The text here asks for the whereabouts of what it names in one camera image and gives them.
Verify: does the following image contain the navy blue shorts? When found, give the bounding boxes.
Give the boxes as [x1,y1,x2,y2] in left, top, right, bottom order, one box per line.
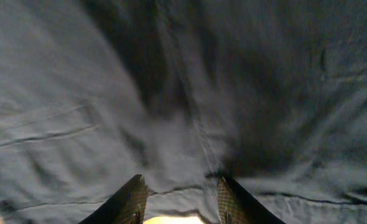
[0,0,367,223]

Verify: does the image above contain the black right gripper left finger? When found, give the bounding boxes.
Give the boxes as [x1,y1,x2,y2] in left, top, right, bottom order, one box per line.
[78,174,149,224]

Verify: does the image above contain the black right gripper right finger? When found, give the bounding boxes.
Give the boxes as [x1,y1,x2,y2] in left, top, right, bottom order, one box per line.
[218,177,285,224]

